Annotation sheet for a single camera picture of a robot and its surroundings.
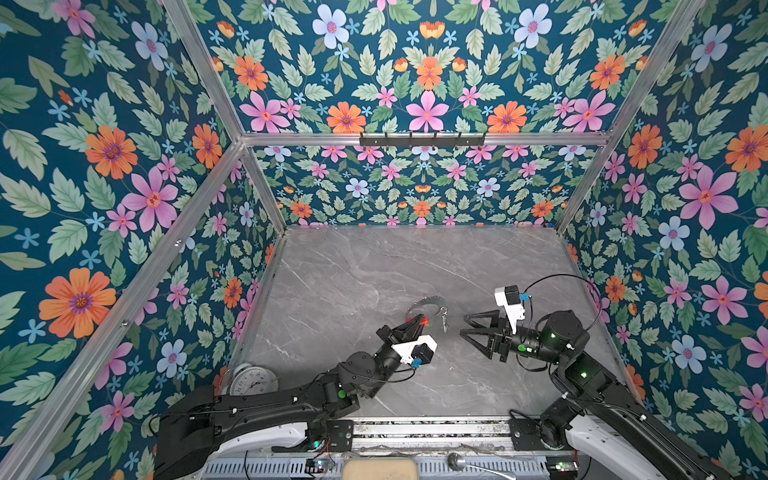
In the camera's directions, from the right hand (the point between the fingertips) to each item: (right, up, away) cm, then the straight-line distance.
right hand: (466, 327), depth 63 cm
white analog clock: (-55, -19, +17) cm, 61 cm away
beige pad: (-19, -32, +2) cm, 37 cm away
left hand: (-9, +3, +1) cm, 10 cm away
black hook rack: (-8, +51, +30) cm, 60 cm away
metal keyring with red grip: (-5, +3, +2) cm, 6 cm away
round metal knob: (-2, -33, +5) cm, 33 cm away
